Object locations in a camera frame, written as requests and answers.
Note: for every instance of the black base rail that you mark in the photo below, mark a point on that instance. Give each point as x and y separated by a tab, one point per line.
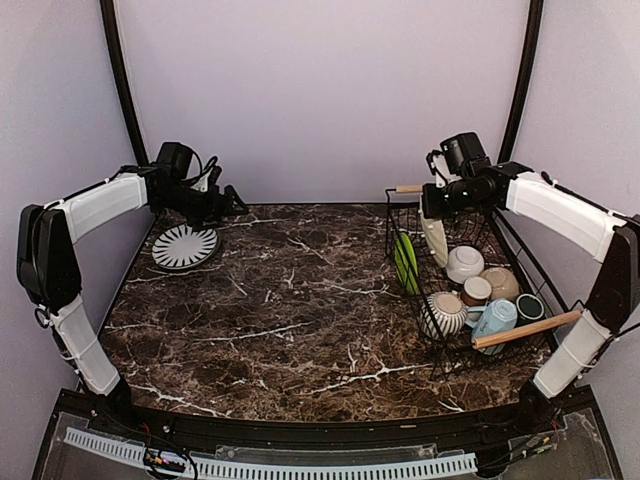
483	429

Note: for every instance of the black frame post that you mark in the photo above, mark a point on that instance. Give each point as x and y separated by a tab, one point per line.
121	81
524	75

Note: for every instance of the white slotted cable duct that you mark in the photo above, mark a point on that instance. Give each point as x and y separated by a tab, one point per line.
233	462

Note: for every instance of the black wire dish rack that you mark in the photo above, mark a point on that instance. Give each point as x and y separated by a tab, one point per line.
490	233

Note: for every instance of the white ceramic bowl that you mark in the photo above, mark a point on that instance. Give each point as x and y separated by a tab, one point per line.
464	262

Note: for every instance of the woven bamboo plate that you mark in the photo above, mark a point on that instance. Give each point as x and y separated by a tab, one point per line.
435	237

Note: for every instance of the left black frame post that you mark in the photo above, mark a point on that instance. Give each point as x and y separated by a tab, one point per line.
121	81

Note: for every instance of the grey deer pattern plate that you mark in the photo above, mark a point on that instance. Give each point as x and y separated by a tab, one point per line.
212	255

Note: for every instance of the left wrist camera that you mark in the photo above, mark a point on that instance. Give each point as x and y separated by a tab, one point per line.
184	167

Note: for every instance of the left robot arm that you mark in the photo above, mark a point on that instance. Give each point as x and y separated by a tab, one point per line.
47	266

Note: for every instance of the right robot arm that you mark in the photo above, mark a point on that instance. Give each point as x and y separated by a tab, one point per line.
611	238

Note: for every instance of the dark green cup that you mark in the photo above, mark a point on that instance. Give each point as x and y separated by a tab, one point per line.
529	309

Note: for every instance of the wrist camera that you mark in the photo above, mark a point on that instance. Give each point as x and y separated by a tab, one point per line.
184	167
460	157

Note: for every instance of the striped ceramic bowl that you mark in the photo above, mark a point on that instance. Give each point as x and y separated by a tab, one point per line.
443	315

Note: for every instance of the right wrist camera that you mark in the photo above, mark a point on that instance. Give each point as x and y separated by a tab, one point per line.
460	157

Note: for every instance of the rear wooden rack handle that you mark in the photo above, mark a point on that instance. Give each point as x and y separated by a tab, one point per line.
408	189

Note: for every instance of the light blue mug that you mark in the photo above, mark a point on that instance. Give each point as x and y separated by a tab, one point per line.
499	316

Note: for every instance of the white blue striped plate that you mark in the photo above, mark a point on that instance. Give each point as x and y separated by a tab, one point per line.
185	246

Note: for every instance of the beige ceramic bowl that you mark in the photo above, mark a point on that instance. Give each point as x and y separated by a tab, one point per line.
503	282

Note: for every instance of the front wooden rack handle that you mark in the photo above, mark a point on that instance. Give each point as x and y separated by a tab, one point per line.
525	331

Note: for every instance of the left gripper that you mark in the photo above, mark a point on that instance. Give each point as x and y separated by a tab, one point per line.
214	211

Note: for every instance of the brown ceramic cup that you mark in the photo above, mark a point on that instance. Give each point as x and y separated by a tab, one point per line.
476	291

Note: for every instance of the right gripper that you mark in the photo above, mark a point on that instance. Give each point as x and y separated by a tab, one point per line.
430	206

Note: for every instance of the lime green plastic plate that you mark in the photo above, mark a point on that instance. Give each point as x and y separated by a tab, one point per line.
406	264

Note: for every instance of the right black frame post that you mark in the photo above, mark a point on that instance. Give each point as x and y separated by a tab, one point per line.
524	75

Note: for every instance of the wooden rack handle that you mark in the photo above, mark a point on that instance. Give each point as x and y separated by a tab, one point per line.
525	331
408	189

